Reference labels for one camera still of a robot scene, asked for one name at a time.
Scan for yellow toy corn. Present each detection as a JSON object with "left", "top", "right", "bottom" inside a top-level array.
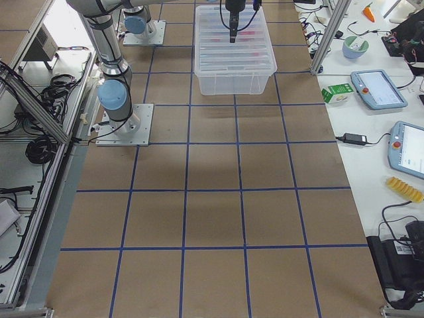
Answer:
[{"left": 386, "top": 177, "right": 423, "bottom": 203}]

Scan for teach pendant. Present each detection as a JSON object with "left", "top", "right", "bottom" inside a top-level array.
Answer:
[
  {"left": 350, "top": 70, "right": 408, "bottom": 110},
  {"left": 388, "top": 121, "right": 424, "bottom": 179}
]

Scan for black power adapter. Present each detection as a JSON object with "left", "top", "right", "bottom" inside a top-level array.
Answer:
[{"left": 343, "top": 132, "right": 368, "bottom": 146}]

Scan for far teach pendant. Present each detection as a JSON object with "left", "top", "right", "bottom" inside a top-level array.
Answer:
[{"left": 350, "top": 70, "right": 408, "bottom": 110}]

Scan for orange toy carrot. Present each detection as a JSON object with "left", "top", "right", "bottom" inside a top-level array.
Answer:
[{"left": 362, "top": 3, "right": 376, "bottom": 23}]

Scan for near teach pendant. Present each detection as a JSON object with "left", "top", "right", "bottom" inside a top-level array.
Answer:
[{"left": 388, "top": 121, "right": 424, "bottom": 179}]

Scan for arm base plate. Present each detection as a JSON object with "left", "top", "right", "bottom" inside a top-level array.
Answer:
[
  {"left": 95, "top": 104, "right": 154, "bottom": 146},
  {"left": 123, "top": 17, "right": 166, "bottom": 46}
]

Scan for green milk carton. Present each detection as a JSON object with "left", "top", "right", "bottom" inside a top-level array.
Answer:
[{"left": 321, "top": 83, "right": 354, "bottom": 104}]

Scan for aluminium frame post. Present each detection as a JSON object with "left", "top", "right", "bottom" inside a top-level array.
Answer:
[{"left": 310, "top": 0, "right": 351, "bottom": 75}]

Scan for clear plastic box lid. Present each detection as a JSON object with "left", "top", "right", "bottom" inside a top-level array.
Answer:
[{"left": 194, "top": 5, "right": 278, "bottom": 76}]

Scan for clear plastic storage box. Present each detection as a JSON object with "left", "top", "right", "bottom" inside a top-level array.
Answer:
[{"left": 194, "top": 5, "right": 277, "bottom": 95}]

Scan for green blue bowl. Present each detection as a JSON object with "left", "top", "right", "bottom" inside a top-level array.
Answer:
[{"left": 342, "top": 36, "right": 369, "bottom": 59}]

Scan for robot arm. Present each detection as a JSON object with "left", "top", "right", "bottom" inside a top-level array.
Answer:
[
  {"left": 123, "top": 5, "right": 156, "bottom": 39},
  {"left": 67, "top": 1, "right": 163, "bottom": 134}
]

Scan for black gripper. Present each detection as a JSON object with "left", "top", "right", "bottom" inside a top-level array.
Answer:
[{"left": 225, "top": 0, "right": 244, "bottom": 43}]

